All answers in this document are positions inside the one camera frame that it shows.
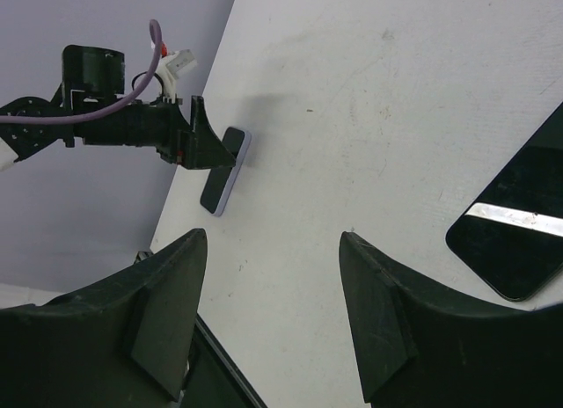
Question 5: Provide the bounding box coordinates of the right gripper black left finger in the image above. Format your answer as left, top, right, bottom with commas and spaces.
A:
1, 229, 208, 407

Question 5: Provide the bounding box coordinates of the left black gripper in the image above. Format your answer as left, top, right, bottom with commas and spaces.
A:
149, 96, 236, 170

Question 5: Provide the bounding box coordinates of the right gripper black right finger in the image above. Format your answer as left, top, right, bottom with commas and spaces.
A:
339, 232, 562, 407

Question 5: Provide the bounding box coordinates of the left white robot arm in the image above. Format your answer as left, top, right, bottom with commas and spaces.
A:
1, 45, 236, 170

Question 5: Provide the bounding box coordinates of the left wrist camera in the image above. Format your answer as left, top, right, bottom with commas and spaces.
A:
155, 49, 197, 104

